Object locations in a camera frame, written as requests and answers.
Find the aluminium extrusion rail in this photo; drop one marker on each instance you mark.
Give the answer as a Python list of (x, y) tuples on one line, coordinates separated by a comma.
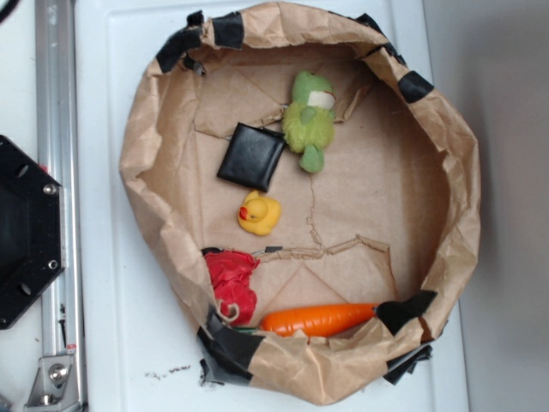
[(61, 304)]

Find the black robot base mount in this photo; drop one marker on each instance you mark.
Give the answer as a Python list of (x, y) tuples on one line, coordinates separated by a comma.
[(31, 236)]

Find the red crumpled cloth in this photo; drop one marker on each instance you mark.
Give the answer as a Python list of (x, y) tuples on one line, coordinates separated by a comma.
[(230, 274)]

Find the brown paper bag bin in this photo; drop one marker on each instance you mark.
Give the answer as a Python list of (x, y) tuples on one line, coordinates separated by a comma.
[(393, 219)]

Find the orange plastic carrot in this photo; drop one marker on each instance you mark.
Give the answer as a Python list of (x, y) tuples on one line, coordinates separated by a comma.
[(326, 320)]

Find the black square pad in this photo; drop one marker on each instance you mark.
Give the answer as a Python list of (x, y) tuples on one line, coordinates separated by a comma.
[(252, 157)]

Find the yellow rubber duck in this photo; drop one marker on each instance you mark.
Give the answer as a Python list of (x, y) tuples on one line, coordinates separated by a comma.
[(259, 214)]

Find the green plush animal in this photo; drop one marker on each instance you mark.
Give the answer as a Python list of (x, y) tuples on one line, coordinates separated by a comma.
[(308, 121)]

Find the metal corner bracket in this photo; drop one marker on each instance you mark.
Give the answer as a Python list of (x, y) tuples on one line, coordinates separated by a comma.
[(55, 385)]

